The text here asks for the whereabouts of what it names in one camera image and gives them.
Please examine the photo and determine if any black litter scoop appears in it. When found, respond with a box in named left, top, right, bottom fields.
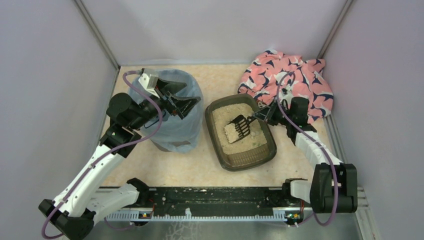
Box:
left=223, top=114, right=256, bottom=144

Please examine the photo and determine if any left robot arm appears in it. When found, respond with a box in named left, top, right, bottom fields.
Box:
left=38, top=76, right=202, bottom=240

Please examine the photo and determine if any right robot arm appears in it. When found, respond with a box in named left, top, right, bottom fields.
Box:
left=252, top=97, right=358, bottom=214

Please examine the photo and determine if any brown litter box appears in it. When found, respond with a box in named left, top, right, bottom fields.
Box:
left=204, top=93, right=277, bottom=172

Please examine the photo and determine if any blue-lined trash bin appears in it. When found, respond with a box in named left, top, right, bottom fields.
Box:
left=125, top=68, right=204, bottom=153

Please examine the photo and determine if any pink patterned cloth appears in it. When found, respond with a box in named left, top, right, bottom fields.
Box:
left=237, top=49, right=334, bottom=124

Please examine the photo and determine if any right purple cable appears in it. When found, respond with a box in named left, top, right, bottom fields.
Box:
left=276, top=71, right=339, bottom=228

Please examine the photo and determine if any purple cable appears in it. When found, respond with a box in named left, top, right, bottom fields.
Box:
left=41, top=70, right=164, bottom=239
left=276, top=71, right=339, bottom=228

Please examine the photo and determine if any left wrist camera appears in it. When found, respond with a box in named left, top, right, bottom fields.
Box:
left=137, top=68, right=160, bottom=98

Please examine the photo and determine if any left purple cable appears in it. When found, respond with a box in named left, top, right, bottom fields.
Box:
left=41, top=70, right=164, bottom=239

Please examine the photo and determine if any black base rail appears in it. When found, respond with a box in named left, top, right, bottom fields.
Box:
left=96, top=187, right=369, bottom=223

